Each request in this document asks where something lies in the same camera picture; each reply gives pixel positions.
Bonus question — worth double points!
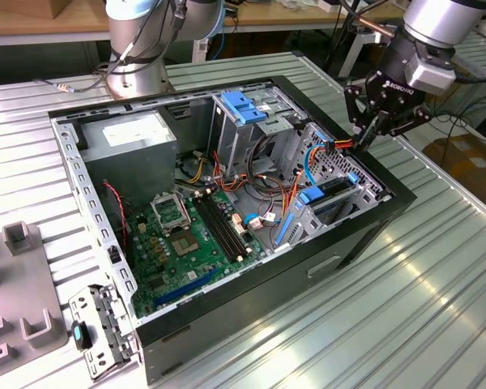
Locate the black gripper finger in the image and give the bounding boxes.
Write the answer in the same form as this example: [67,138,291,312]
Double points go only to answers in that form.
[343,75,385,153]
[371,105,433,142]

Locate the orange power wire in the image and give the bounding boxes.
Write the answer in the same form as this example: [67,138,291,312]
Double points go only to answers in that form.
[326,136,357,152]

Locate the long blue SATA wire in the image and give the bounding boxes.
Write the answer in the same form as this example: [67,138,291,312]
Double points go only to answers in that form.
[301,131,334,187]

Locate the hard disk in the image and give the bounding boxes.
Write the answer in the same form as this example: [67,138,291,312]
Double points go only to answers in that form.
[274,173,358,249]

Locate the grey metal disk bay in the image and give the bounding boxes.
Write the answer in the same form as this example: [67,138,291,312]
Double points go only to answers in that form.
[273,121,392,252]

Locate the large flat cardboard box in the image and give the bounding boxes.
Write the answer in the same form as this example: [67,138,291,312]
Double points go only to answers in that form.
[423,135,486,212]

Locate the blue plastic drive latch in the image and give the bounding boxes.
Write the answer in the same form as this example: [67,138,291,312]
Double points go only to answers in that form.
[221,91,266,126]

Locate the grey metal drive cage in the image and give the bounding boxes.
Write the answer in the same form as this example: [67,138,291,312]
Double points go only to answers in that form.
[208,87,309,179]

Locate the black RAM slot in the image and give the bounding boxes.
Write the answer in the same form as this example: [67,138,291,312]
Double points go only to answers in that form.
[197,191,242,261]
[207,188,253,256]
[202,190,247,259]
[192,193,237,263]

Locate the metal socket cover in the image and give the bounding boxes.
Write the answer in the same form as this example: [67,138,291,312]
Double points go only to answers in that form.
[149,192,194,234]

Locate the CPU socket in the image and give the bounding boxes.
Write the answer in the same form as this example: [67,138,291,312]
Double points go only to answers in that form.
[168,229,202,259]

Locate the black PC case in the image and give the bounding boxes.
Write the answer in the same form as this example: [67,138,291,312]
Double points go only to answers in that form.
[47,74,418,386]

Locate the grey power supply unit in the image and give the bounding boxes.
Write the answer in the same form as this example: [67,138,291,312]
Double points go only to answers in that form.
[77,109,178,212]

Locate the blue expansion slot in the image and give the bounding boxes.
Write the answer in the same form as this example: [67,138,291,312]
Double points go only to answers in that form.
[152,265,220,309]

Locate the green motherboard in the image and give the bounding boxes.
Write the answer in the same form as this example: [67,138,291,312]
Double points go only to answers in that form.
[125,186,268,319]

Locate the small brown cardboard box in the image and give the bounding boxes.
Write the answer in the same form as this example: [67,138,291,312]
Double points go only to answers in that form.
[44,0,109,20]

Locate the wooden desk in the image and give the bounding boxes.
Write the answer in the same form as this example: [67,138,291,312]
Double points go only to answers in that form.
[0,0,410,48]

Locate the black latch with blue inset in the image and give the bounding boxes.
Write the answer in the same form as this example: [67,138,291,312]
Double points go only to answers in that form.
[70,319,94,352]

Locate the grey parts rack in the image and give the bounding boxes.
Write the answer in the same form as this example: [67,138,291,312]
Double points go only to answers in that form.
[0,221,72,384]

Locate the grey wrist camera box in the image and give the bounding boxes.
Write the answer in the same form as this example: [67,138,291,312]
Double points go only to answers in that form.
[403,48,458,97]

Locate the black camera cable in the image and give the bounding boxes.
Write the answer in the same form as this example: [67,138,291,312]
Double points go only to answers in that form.
[453,68,486,87]

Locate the orange red wire bundle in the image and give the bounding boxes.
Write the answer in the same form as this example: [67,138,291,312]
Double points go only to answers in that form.
[212,149,303,228]

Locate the blue wire with white tag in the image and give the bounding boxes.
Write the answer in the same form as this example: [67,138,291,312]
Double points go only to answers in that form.
[242,211,276,231]

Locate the yellow orange wires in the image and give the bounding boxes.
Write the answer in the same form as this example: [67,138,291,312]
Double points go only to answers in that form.
[185,156,207,184]

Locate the red black fan wire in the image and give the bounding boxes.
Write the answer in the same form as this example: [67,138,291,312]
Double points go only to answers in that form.
[102,181,130,244]

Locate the grey cable with metal plug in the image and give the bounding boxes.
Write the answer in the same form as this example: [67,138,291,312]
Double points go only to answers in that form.
[34,60,114,94]

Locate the hinged metal slot bracket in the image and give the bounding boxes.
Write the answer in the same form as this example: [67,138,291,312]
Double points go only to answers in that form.
[67,283,141,382]

